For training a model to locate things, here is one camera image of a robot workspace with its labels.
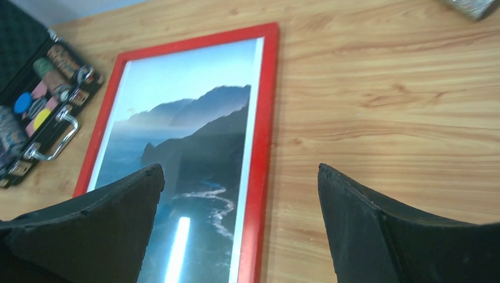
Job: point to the dark green chip roll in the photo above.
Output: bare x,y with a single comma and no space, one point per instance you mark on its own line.
56,83

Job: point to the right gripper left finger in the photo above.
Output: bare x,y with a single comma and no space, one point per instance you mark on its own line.
100,236

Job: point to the black foam-lined case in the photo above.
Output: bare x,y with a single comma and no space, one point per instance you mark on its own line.
23,41

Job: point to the yellow round chip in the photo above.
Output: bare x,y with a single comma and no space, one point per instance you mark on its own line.
40,118

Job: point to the purple poker chip roll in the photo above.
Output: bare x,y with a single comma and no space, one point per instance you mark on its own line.
13,137

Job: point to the pink card box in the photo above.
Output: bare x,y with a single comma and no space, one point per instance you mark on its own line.
42,98

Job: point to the brown poker chip roll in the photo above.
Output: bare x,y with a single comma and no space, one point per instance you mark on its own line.
68,63

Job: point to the blue round chip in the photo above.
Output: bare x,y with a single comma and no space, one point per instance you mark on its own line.
23,103

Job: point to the glitter-filled clear tube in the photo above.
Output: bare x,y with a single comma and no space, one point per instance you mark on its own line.
476,10

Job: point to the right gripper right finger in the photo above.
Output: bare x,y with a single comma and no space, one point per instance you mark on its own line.
375,238

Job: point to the seascape photo print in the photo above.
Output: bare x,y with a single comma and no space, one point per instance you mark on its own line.
194,113

